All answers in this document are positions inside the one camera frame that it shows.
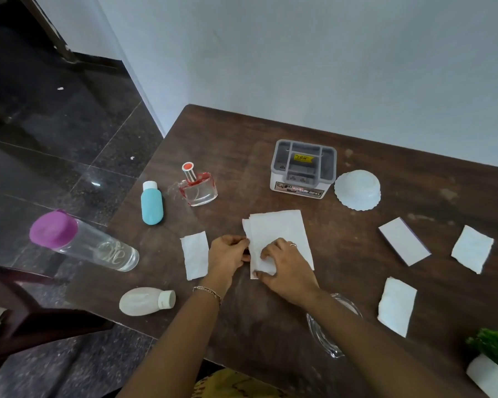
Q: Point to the person's right hand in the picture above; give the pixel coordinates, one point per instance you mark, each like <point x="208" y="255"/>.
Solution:
<point x="292" y="277"/>

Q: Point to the person's left hand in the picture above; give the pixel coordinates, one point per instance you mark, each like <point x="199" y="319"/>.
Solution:
<point x="223" y="261"/>

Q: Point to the person's right thumb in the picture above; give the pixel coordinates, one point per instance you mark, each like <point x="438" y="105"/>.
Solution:
<point x="264" y="279"/>

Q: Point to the person's left thumb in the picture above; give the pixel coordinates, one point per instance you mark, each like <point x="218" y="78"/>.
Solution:
<point x="245" y="257"/>

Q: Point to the large white tissue sheet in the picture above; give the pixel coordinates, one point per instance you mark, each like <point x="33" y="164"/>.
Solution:
<point x="280" y="230"/>

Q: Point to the person's left forearm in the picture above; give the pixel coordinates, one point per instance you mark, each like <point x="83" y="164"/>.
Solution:
<point x="170" y="348"/>

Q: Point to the person's right forearm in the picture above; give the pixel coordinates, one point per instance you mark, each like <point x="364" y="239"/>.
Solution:
<point x="369" y="352"/>

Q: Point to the small white tissue piece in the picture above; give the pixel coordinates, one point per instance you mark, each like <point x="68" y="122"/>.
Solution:
<point x="195" y="254"/>

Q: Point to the glass perfume bottle red cap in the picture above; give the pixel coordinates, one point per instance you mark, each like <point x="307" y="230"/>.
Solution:
<point x="199" y="190"/>

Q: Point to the clear glass dish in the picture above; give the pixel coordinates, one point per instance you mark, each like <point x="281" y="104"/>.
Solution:
<point x="321" y="337"/>

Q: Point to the grey and white organizer box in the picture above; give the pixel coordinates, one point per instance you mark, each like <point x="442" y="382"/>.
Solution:
<point x="303" y="174"/>

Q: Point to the blue bottle with white cap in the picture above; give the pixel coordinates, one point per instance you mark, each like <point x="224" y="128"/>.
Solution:
<point x="151" y="207"/>

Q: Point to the yellow patterned clothing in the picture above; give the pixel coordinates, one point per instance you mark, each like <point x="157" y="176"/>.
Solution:
<point x="232" y="385"/>

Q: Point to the white plastic squeeze bottle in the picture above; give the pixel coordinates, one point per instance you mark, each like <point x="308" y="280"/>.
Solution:
<point x="143" y="301"/>

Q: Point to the white scalloped bowl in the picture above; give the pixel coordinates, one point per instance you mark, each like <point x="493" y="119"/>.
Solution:
<point x="358" y="190"/>

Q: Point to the long white tissue piece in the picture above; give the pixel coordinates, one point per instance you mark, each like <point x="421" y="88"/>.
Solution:
<point x="396" y="306"/>

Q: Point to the white box with purple edge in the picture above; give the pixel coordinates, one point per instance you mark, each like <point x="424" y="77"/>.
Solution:
<point x="403" y="241"/>

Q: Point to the clear bottle with purple lid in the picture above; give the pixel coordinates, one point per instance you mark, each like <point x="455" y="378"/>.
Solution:
<point x="91" y="246"/>

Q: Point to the torn white tissue piece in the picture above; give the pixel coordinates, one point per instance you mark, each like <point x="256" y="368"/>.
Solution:
<point x="472" y="248"/>

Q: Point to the dark wooden chair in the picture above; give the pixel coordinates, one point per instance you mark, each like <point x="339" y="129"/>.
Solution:
<point x="33" y="319"/>

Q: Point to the green plant in white pot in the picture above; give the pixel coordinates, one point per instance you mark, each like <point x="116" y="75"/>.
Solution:
<point x="491" y="362"/>

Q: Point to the dark wooden door frame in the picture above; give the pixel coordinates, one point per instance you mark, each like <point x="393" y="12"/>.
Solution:
<point x="52" y="31"/>

